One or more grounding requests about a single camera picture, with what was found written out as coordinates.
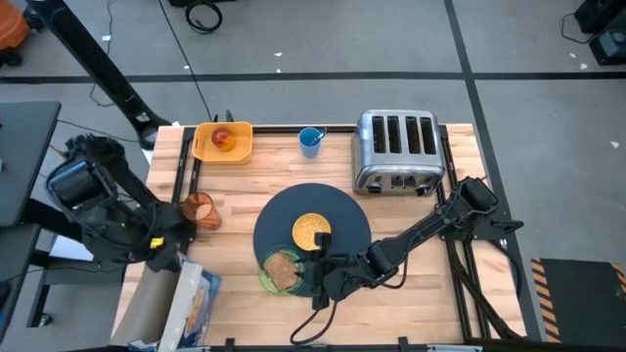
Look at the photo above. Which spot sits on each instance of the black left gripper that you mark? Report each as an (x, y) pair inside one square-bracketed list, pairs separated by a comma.
[(164, 254)]

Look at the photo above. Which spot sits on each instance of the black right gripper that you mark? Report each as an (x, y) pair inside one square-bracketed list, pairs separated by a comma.
[(349, 274)]

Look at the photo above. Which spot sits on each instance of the brown toast slice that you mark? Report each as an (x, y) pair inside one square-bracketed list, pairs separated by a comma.
[(281, 271)]

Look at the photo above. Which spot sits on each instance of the blue patterned bowl yellow inside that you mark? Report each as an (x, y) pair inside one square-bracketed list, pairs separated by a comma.
[(305, 230)]

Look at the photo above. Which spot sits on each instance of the blue cereal box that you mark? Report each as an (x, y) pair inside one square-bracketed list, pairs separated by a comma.
[(156, 308)]

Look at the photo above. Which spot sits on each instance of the green transparent plate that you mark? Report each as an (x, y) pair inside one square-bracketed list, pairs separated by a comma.
[(268, 286)]

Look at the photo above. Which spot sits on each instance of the orange transparent cup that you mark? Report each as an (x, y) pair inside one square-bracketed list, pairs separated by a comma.
[(201, 210)]

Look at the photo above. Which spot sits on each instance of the blue plastic cup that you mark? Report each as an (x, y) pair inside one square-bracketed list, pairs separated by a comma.
[(308, 144)]

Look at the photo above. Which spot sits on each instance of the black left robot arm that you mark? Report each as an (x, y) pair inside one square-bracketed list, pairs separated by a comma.
[(98, 205)]

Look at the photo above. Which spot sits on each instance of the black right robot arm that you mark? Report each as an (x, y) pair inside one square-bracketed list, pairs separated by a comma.
[(430, 225)]

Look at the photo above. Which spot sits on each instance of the round dark blue placemat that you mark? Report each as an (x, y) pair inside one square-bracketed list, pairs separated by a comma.
[(293, 200)]

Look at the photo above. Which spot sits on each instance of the white paper sheet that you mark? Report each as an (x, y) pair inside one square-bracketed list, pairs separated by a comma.
[(68, 249)]

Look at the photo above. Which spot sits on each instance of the silver four-slot toaster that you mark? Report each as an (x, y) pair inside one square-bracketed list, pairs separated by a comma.
[(398, 168)]

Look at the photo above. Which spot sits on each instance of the red yellow apple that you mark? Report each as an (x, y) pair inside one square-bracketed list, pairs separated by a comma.
[(223, 139)]

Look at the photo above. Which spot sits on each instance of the yellow plastic tray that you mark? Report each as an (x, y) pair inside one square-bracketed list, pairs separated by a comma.
[(242, 146)]

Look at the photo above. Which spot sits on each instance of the black desk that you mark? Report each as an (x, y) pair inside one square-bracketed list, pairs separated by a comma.
[(24, 156)]

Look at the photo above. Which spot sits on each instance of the black mat hazard stripes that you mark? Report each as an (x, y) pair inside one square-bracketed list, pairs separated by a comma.
[(582, 298)]

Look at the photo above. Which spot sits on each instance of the orange bucket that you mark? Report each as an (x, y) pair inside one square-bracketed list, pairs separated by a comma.
[(11, 24)]

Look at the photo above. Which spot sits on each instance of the black floor equipment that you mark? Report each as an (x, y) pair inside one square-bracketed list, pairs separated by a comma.
[(606, 34)]

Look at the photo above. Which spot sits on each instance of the black aluminium table frame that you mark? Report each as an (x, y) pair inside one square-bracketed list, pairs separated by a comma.
[(274, 129)]

